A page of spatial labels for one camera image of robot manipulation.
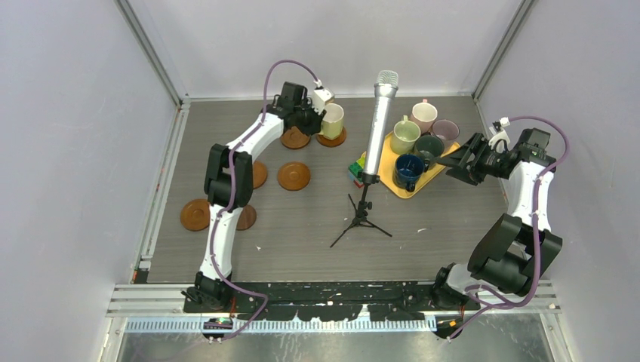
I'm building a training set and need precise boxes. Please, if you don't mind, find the silver microphone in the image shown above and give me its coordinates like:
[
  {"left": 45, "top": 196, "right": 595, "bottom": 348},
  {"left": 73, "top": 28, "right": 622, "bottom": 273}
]
[{"left": 362, "top": 70, "right": 398, "bottom": 184}]

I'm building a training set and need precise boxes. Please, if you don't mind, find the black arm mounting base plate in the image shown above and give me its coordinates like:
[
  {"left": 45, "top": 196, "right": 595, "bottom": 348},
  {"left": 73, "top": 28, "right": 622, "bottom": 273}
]
[{"left": 182, "top": 281, "right": 479, "bottom": 322}]

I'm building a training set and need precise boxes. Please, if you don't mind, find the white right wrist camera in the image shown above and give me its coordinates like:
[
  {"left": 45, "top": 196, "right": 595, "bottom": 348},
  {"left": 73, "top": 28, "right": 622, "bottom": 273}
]
[{"left": 488, "top": 117, "right": 510, "bottom": 153}]

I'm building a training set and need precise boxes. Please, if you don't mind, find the light green mug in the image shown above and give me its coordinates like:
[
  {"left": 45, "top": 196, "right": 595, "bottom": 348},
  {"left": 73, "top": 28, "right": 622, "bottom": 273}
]
[{"left": 390, "top": 115, "right": 421, "bottom": 155}]

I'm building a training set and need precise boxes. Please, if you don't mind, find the black microphone tripod stand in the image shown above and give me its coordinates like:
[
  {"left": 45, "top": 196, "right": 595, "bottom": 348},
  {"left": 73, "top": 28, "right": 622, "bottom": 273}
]
[{"left": 329, "top": 173, "right": 392, "bottom": 248}]

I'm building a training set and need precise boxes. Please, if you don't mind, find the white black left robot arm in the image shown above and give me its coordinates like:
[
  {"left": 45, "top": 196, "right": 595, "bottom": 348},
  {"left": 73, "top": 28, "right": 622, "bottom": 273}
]
[{"left": 182, "top": 81, "right": 334, "bottom": 313}]

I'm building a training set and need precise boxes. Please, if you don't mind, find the aluminium front rail frame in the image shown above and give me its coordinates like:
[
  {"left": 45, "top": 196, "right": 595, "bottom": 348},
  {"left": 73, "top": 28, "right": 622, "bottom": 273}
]
[{"left": 106, "top": 279, "right": 562, "bottom": 334}]

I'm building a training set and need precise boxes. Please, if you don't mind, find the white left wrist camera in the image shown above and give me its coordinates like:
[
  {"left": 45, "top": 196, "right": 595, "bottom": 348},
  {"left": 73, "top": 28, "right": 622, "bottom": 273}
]
[{"left": 311, "top": 87, "right": 334, "bottom": 115}]

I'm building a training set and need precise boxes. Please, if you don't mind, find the brown wooden coaster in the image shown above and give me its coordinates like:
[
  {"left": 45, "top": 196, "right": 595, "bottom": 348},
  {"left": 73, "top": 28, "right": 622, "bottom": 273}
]
[
  {"left": 277, "top": 161, "right": 311, "bottom": 191},
  {"left": 315, "top": 127, "right": 347, "bottom": 148},
  {"left": 279, "top": 127, "right": 310, "bottom": 149},
  {"left": 253, "top": 161, "right": 268, "bottom": 189},
  {"left": 180, "top": 198, "right": 211, "bottom": 232}
]

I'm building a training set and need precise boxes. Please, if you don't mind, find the dark green mug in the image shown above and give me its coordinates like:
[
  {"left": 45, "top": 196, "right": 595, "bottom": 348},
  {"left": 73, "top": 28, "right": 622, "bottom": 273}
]
[{"left": 412, "top": 134, "right": 445, "bottom": 171}]

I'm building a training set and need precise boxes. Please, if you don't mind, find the dark walnut wooden coaster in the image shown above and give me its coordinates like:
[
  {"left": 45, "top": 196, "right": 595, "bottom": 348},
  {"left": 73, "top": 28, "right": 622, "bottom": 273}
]
[{"left": 236, "top": 204, "right": 257, "bottom": 231}]

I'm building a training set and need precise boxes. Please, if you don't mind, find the dark blue mug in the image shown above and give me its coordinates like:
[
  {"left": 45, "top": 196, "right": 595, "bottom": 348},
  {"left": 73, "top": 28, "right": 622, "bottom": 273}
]
[{"left": 392, "top": 154, "right": 425, "bottom": 192}]

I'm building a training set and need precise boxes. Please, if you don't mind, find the yellow tray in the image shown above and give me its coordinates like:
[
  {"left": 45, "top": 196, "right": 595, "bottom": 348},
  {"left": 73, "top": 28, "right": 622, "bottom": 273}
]
[{"left": 378, "top": 132, "right": 445, "bottom": 199}]

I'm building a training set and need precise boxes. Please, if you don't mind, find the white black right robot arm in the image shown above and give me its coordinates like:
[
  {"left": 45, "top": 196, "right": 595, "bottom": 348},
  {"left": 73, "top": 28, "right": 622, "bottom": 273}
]
[{"left": 430, "top": 128, "right": 562, "bottom": 310}]

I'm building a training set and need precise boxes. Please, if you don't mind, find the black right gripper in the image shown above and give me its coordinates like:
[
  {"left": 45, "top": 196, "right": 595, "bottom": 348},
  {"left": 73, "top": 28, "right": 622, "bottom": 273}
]
[{"left": 438, "top": 133, "right": 508, "bottom": 186}]

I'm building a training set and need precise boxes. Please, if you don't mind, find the colourful toy brick block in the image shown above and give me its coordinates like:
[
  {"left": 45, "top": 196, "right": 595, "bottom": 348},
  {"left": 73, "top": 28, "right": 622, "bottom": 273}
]
[{"left": 348, "top": 152, "right": 366, "bottom": 189}]

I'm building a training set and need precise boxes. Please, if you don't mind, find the cream yellow mug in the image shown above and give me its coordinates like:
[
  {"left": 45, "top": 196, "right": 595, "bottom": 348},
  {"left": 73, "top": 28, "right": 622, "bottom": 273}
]
[{"left": 320, "top": 103, "right": 345, "bottom": 140}]

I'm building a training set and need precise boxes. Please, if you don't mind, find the mauve purple mug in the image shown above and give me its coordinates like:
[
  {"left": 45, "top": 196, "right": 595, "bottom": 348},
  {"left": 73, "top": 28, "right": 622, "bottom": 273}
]
[{"left": 431, "top": 119, "right": 460, "bottom": 150}]

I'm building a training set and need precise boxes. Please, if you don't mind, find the pink cream mug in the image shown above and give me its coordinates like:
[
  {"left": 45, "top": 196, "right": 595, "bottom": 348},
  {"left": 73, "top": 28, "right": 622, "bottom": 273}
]
[{"left": 410, "top": 99, "right": 438, "bottom": 134}]

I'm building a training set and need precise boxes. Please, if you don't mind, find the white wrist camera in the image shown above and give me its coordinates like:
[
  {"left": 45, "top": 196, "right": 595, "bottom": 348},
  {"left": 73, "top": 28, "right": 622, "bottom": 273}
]
[
  {"left": 488, "top": 117, "right": 510, "bottom": 153},
  {"left": 311, "top": 87, "right": 334, "bottom": 115}
]

